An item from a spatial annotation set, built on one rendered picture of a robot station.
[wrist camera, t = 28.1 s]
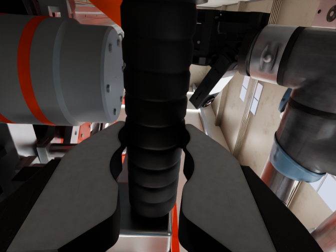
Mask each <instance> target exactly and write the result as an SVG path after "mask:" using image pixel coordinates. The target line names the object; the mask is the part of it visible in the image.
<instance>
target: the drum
mask: <svg viewBox="0 0 336 252"><path fill-rule="evenodd" d="M124 68H125V67H124V62H123V53H122V46H121V41H120V37H119V35H118V33H117V31H116V30H115V29H114V27H112V26H107V25H91V24H81V23H80V22H79V21H77V20H76V19H74V18H68V17H55V16H44V15H40V16H38V15H23V14H11V13H0V123H6V124H29V125H49V126H81V125H82V124H84V123H109V124H112V123H114V122H115V121H116V120H117V119H118V117H119V115H120V112H121V107H122V102H123V92H124V75H123V70H124Z"/></svg>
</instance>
